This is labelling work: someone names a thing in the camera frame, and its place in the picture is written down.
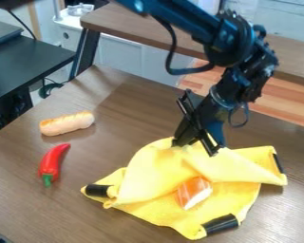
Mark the orange toy sushi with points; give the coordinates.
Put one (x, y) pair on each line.
(193, 193)

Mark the red toy pepper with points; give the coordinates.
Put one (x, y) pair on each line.
(52, 161)

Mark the white cabinet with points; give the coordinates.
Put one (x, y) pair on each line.
(120, 55)

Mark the yellow cloth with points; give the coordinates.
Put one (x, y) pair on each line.
(158, 171)

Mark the toy bread roll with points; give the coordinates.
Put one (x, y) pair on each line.
(66, 123)

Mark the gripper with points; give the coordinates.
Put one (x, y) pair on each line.
(209, 110)

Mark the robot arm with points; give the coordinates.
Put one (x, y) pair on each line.
(192, 22)

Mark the black desk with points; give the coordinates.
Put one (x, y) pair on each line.
(19, 63)

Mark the wooden table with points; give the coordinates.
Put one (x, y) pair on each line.
(133, 27)

